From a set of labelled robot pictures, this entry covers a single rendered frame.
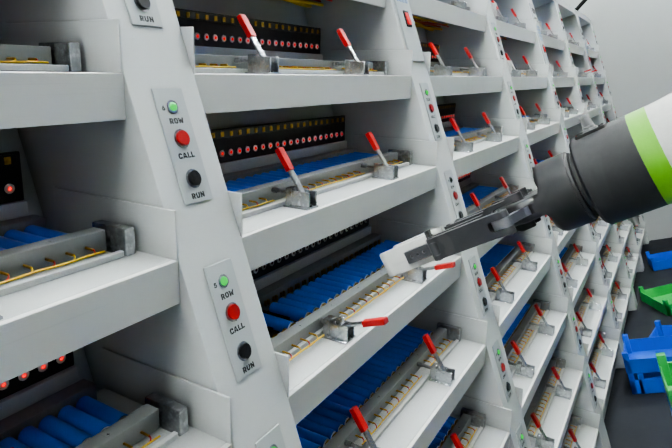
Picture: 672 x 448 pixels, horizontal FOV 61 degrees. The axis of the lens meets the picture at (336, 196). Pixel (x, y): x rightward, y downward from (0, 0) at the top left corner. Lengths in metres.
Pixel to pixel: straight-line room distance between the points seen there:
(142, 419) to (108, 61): 0.35
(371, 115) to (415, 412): 0.59
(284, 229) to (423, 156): 0.52
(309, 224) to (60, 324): 0.36
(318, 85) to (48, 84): 0.43
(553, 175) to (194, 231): 0.36
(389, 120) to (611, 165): 0.70
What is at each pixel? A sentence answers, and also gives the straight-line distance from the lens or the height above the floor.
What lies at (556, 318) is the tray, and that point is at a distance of 1.87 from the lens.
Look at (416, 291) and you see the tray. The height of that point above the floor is 0.87.
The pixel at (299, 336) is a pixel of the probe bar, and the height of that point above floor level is 0.91.
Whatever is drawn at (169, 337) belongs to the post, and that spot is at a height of 0.99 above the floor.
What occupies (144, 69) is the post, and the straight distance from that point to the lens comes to 0.61.
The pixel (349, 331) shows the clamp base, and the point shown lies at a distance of 0.81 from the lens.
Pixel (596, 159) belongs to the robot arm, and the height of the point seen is 1.05.
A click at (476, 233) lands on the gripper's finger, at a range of 0.59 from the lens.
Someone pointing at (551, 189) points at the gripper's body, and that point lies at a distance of 0.58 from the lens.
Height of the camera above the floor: 1.10
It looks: 2 degrees down
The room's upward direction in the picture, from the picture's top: 16 degrees counter-clockwise
